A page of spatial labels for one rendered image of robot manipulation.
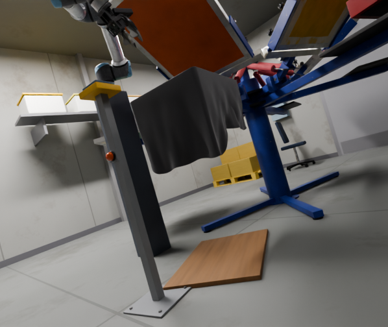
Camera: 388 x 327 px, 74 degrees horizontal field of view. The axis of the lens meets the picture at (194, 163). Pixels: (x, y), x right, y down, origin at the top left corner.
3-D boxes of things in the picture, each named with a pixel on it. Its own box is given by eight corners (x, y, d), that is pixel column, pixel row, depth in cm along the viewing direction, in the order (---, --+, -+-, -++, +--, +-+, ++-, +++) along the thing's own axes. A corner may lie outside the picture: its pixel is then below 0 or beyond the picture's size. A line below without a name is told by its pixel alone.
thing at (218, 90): (222, 154, 116) (196, 65, 117) (215, 156, 118) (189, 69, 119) (255, 146, 155) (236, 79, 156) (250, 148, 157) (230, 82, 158)
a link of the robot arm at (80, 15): (69, 6, 160) (43, -18, 115) (87, 3, 162) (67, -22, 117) (76, 27, 165) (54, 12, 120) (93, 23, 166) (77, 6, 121)
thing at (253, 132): (299, 202, 211) (252, 46, 215) (254, 209, 234) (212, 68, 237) (307, 191, 245) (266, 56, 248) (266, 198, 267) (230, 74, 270)
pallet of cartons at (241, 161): (234, 180, 619) (226, 150, 621) (280, 169, 533) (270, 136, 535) (211, 188, 557) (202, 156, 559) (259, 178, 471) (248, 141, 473)
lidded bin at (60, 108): (59, 121, 373) (54, 104, 373) (68, 111, 345) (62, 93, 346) (21, 124, 339) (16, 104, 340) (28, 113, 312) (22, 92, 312)
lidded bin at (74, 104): (99, 119, 416) (95, 103, 417) (109, 110, 389) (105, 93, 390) (69, 121, 383) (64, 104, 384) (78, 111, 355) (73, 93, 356)
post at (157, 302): (161, 318, 95) (91, 73, 98) (123, 313, 108) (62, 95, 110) (193, 287, 114) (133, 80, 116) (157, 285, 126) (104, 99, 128)
